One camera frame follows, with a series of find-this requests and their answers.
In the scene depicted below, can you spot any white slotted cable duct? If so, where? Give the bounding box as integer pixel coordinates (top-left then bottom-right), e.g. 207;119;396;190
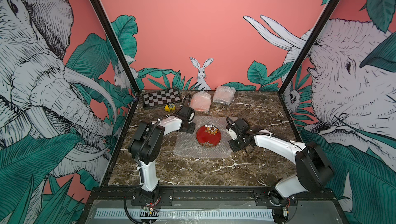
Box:
93;208;275;222

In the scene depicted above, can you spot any small yellow toy block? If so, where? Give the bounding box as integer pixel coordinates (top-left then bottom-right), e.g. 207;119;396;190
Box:
164;103;176;113

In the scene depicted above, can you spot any clear bubble wrap sheet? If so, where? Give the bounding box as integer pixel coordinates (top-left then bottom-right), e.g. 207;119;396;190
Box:
174;116;232;159

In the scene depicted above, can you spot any black left frame post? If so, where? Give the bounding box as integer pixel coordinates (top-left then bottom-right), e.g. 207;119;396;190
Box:
89;0;140;94

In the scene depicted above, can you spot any red floral dinner plate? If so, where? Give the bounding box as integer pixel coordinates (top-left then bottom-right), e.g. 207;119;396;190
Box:
196;124;222;147

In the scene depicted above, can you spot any black frame post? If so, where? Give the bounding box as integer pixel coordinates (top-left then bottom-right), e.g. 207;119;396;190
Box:
89;0;140;94
277;0;340;96

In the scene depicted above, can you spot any black right frame post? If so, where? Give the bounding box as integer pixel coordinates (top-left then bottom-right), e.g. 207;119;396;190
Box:
277;0;340;96

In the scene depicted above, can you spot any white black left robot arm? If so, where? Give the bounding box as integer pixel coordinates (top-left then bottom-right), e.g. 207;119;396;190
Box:
128;106;196;193

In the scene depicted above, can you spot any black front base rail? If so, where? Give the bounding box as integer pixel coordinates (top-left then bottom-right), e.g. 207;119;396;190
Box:
84;185;340;212

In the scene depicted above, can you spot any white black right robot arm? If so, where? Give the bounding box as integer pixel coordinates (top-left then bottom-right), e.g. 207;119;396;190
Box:
226;117;335;205

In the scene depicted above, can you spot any black white chessboard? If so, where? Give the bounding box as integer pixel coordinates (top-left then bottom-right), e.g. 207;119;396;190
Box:
142;88;182;109

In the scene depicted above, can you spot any right bubble wrapped plate bundle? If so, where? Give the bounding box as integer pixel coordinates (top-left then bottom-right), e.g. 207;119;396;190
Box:
212;86;236;105

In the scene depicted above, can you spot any left pink bubble wrapped bundle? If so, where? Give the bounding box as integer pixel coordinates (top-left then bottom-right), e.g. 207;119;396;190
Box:
189;91;211;112

